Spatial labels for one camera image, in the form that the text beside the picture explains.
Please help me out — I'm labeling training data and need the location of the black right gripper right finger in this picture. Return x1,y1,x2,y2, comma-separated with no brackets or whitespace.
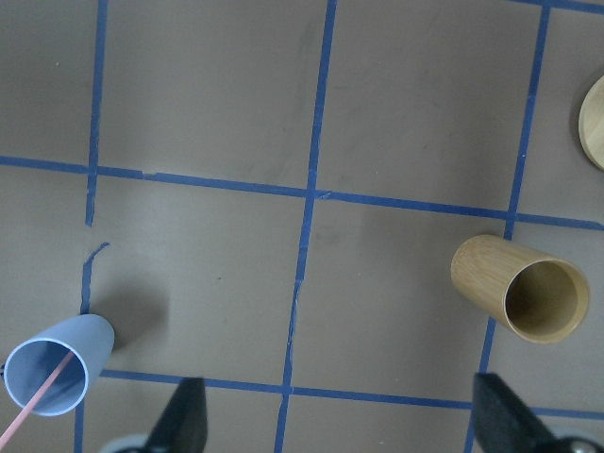
472,373,558,452

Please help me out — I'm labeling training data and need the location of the pink chopstick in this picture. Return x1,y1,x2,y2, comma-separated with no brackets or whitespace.
0,352,74,449

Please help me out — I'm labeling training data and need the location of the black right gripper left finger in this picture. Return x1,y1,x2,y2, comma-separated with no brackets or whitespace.
145,377,209,452

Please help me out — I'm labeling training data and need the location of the wooden mug tree stand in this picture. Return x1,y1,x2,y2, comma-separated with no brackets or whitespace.
578,76,604,170

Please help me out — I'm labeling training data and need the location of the light blue plastic cup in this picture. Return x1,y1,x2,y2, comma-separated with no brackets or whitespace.
4,314,114,417

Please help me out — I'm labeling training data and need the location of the bamboo cylinder holder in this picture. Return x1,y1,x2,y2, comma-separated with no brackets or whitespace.
450,235,590,344

